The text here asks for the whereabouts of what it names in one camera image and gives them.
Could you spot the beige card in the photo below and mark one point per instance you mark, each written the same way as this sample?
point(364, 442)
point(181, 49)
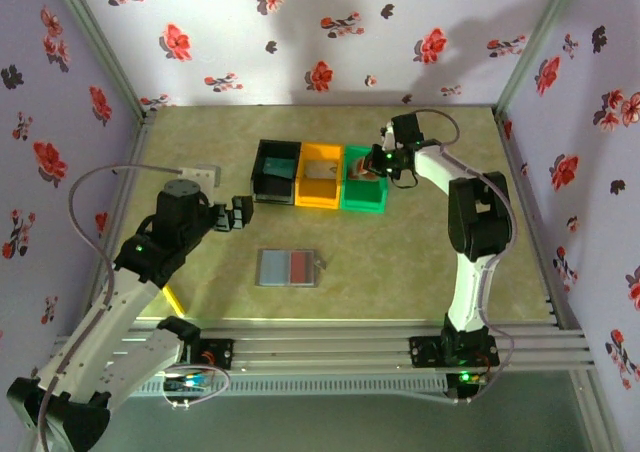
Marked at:
point(321, 170)

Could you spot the green plastic bin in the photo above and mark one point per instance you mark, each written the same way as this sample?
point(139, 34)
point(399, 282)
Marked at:
point(362, 197)

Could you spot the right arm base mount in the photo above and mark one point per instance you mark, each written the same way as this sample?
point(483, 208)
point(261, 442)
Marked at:
point(422, 352)

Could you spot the teal card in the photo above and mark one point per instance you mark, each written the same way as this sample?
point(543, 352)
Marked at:
point(279, 168)

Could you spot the right base circuit board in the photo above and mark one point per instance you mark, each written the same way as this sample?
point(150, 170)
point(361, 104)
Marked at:
point(467, 378)

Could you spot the left base circuit board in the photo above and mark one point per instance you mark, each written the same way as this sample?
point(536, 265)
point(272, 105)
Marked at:
point(187, 383)

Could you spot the aluminium table rail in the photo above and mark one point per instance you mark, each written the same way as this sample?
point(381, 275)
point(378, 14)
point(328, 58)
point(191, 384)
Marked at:
point(325, 347)

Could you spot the aluminium frame post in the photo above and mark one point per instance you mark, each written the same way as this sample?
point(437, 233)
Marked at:
point(535, 47)
point(103, 47)

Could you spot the base circuit board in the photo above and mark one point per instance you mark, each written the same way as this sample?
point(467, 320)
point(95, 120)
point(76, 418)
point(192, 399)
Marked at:
point(467, 378)
point(187, 383)

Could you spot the yellow strip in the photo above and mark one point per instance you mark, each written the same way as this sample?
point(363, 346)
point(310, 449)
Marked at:
point(175, 302)

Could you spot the yellow plastic bin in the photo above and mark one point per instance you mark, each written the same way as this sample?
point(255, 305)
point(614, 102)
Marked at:
point(320, 194)

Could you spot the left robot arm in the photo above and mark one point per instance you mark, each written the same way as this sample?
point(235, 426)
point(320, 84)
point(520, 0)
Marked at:
point(100, 332)

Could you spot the grey card holder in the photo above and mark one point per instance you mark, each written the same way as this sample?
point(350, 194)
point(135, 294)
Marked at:
point(272, 267)

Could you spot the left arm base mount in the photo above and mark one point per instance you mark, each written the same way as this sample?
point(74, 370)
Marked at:
point(222, 354)

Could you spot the aluminium side rail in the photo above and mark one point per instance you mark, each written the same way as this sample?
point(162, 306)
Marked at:
point(136, 158)
point(526, 197)

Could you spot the black plastic bin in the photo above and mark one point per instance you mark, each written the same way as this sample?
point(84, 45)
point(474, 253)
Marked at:
point(275, 192)

